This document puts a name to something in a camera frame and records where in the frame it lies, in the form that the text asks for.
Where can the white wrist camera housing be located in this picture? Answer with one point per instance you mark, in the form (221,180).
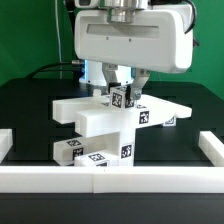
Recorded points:
(86,3)

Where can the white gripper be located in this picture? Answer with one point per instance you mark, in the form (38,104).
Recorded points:
(158,40)

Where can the white tagged cube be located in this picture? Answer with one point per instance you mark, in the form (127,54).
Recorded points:
(170,123)
(118,98)

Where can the white left fence rail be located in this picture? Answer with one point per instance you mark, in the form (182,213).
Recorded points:
(6,142)

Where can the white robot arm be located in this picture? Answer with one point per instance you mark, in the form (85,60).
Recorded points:
(120,11)

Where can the white chair back part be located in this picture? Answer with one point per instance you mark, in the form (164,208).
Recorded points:
(93,116)

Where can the white front fence rail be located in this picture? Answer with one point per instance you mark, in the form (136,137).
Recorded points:
(50,179)

